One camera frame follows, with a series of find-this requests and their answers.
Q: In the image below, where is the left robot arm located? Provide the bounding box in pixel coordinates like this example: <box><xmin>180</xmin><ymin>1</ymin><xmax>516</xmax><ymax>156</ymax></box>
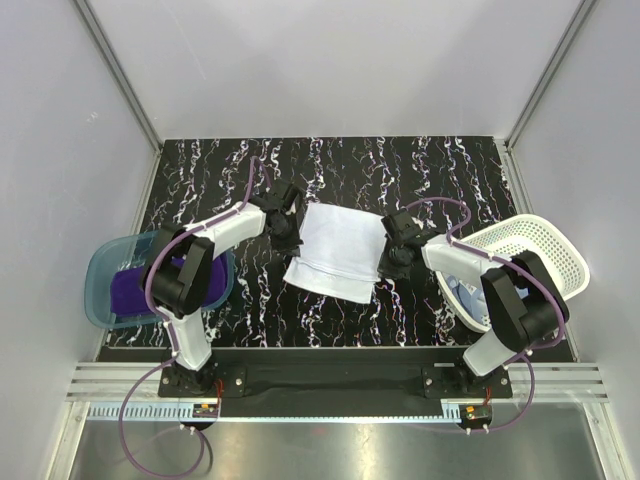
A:
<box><xmin>140</xmin><ymin>180</ymin><xmax>304</xmax><ymax>396</ymax></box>

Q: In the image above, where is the left orange connector box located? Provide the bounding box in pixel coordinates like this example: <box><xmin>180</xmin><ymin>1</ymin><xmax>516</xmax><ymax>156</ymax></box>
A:
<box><xmin>192</xmin><ymin>403</ymin><xmax>220</xmax><ymax>419</ymax></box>

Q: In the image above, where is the white towel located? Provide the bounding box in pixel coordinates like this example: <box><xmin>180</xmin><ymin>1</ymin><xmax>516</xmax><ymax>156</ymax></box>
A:
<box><xmin>284</xmin><ymin>203</ymin><xmax>385</xmax><ymax>305</ymax></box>

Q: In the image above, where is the blue transparent plastic bin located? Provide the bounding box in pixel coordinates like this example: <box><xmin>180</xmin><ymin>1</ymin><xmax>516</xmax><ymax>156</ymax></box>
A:
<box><xmin>84</xmin><ymin>231</ymin><xmax>235</xmax><ymax>330</ymax></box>

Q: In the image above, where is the white slotted cable duct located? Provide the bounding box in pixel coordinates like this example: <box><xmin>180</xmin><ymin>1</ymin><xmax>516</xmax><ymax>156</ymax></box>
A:
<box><xmin>88</xmin><ymin>399</ymin><xmax>461</xmax><ymax>424</ymax></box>

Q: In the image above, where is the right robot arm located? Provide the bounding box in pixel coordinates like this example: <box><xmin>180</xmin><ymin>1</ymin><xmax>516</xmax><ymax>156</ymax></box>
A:
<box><xmin>378</xmin><ymin>209</ymin><xmax>586</xmax><ymax>397</ymax></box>

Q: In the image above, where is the right orange connector box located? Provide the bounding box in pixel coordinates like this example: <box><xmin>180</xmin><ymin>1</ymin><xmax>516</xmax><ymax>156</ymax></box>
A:
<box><xmin>461</xmin><ymin>404</ymin><xmax>493</xmax><ymax>423</ymax></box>

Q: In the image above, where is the light blue towel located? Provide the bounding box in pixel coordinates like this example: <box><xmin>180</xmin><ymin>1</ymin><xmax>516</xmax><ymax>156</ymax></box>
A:
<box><xmin>445</xmin><ymin>276</ymin><xmax>491</xmax><ymax>329</ymax></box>

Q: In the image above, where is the orange connector box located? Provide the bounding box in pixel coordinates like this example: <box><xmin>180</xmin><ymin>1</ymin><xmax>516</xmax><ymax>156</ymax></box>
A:
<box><xmin>192</xmin><ymin>403</ymin><xmax>220</xmax><ymax>419</ymax></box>
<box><xmin>461</xmin><ymin>404</ymin><xmax>493</xmax><ymax>423</ymax></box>

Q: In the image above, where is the purple towel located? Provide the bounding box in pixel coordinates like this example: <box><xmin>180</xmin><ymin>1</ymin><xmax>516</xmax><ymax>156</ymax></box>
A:
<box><xmin>110</xmin><ymin>254</ymin><xmax>235</xmax><ymax>323</ymax></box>

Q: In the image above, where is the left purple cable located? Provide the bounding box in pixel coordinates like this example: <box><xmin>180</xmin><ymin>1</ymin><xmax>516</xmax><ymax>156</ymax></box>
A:
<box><xmin>119</xmin><ymin>155</ymin><xmax>274</xmax><ymax>474</ymax></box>

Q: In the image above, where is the white perforated laundry basket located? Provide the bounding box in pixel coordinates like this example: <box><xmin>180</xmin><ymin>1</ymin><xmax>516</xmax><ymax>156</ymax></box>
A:
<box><xmin>436</xmin><ymin>214</ymin><xmax>590</xmax><ymax>334</ymax></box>

